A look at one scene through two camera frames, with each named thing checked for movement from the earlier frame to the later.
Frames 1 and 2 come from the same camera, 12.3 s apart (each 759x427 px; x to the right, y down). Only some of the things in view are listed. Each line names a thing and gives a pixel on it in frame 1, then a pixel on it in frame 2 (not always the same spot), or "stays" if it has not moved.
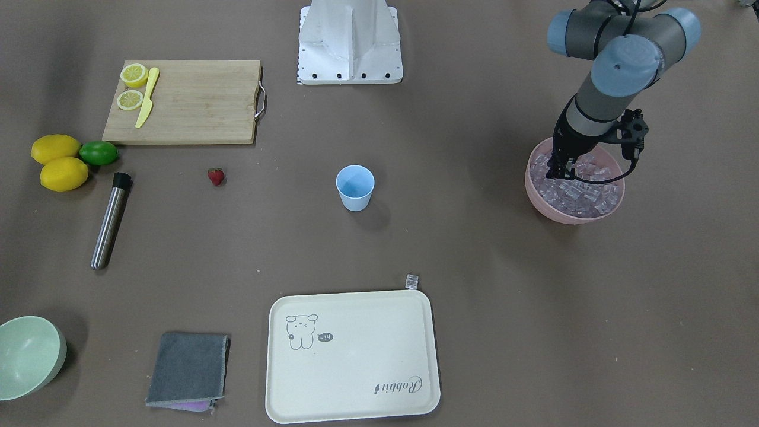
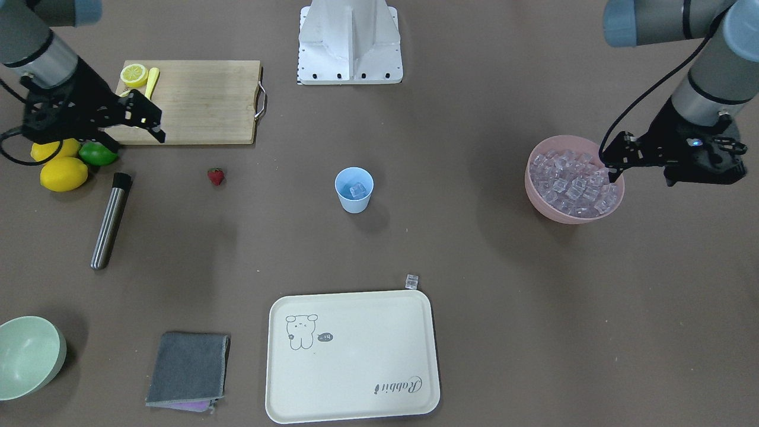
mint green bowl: x=32 y=351 stays
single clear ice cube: x=411 y=281 stays
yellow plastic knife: x=148 y=105 stays
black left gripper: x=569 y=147 -> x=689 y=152
